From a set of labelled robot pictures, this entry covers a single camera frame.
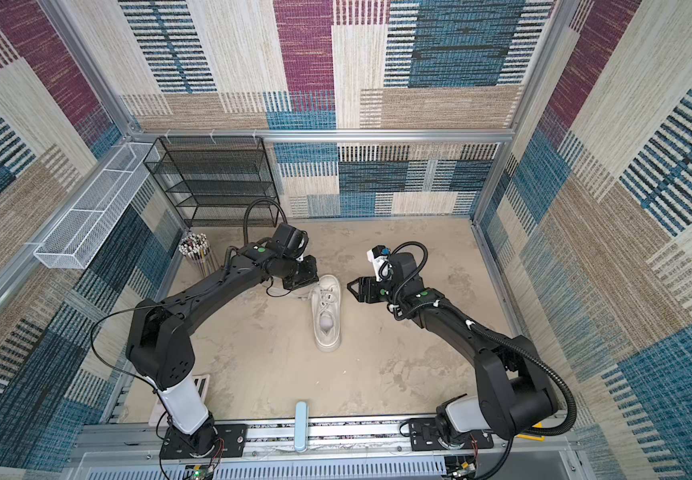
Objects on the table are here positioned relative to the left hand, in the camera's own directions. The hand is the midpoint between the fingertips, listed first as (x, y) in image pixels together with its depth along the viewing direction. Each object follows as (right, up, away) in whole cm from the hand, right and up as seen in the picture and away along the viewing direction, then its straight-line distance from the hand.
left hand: (322, 273), depth 86 cm
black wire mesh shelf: (-40, +32, +23) cm, 56 cm away
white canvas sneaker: (+2, -19, -2) cm, 19 cm away
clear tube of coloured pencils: (-37, +7, +3) cm, 38 cm away
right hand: (+10, -4, -1) cm, 11 cm away
